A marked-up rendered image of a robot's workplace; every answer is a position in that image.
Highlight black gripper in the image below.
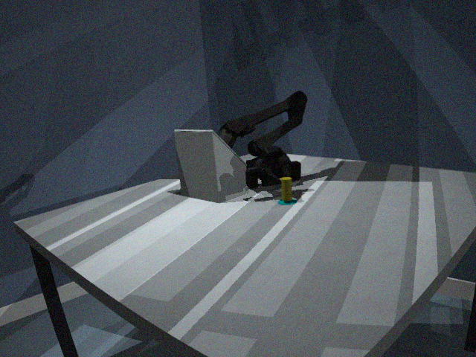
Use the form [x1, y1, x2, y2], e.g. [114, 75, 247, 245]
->
[245, 161, 301, 188]

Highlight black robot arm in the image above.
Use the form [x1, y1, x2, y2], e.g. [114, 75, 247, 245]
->
[217, 91, 307, 169]

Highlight cyan circle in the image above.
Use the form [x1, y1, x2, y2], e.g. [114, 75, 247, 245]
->
[278, 199, 297, 205]

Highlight yellow cylinder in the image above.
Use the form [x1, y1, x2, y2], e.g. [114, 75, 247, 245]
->
[281, 177, 292, 201]

